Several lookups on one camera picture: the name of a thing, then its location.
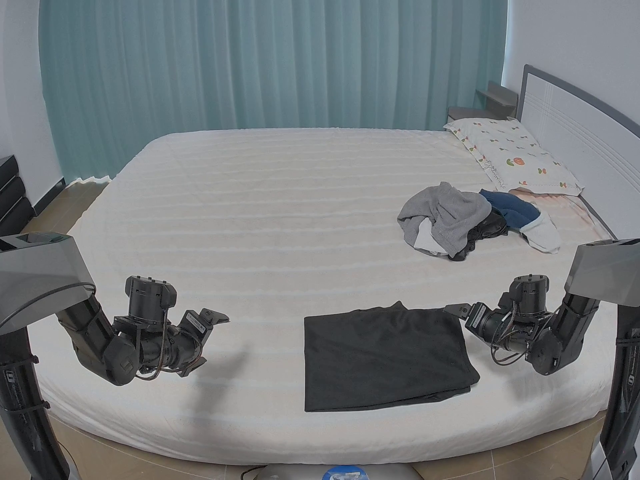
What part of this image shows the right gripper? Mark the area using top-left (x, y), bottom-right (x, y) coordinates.
top-left (442, 302), bottom-right (517, 355)

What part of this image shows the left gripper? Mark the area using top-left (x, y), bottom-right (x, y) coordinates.
top-left (159, 308), bottom-right (231, 378)

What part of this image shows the black T-shirt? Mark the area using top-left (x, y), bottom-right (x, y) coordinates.
top-left (303, 301), bottom-right (482, 413)

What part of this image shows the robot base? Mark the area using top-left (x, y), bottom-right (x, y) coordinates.
top-left (260, 463), bottom-right (416, 480)

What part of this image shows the pile of clothes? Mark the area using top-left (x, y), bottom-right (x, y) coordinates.
top-left (397, 181), bottom-right (563, 262)

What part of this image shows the bed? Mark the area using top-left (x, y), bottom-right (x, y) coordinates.
top-left (30, 64), bottom-right (640, 469)

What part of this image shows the white printed pillow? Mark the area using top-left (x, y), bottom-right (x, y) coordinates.
top-left (444, 117), bottom-right (586, 196)

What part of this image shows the dark grey chest of drawers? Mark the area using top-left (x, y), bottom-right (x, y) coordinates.
top-left (0, 155), bottom-right (36, 236)

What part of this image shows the blue-green curtain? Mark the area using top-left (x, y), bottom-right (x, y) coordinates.
top-left (37, 0), bottom-right (511, 181)

